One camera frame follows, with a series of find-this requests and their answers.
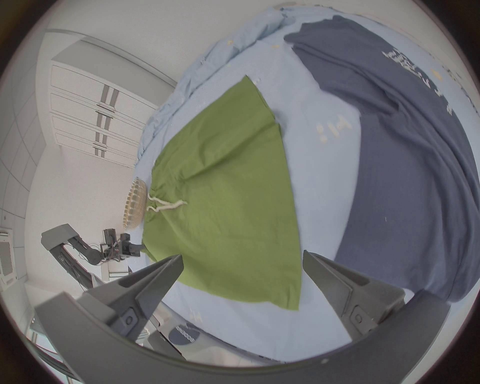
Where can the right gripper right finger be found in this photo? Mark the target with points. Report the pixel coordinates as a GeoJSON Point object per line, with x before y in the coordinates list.
{"type": "Point", "coordinates": [337, 285]}

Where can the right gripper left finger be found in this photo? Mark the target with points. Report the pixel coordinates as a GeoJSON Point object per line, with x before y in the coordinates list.
{"type": "Point", "coordinates": [150, 285]}

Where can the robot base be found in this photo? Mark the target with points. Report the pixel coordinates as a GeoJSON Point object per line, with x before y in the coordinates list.
{"type": "Point", "coordinates": [187, 332]}

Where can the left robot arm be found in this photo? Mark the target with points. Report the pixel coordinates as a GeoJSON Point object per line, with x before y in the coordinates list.
{"type": "Point", "coordinates": [92, 253]}

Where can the round woven basket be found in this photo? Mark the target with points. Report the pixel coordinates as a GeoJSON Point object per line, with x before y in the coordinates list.
{"type": "Point", "coordinates": [135, 204]}

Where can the bed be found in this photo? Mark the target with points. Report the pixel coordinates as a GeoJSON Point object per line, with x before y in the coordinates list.
{"type": "Point", "coordinates": [326, 112]}

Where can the green shorts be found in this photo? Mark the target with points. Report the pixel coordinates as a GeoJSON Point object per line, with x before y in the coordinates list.
{"type": "Point", "coordinates": [232, 187]}

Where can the dark blue T-shirt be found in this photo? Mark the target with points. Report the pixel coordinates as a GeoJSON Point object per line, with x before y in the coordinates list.
{"type": "Point", "coordinates": [393, 168]}

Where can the white wardrobe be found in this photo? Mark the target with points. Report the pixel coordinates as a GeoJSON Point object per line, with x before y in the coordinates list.
{"type": "Point", "coordinates": [82, 112]}

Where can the pale blue quilt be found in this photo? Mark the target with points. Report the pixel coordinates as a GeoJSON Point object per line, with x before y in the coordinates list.
{"type": "Point", "coordinates": [210, 63]}

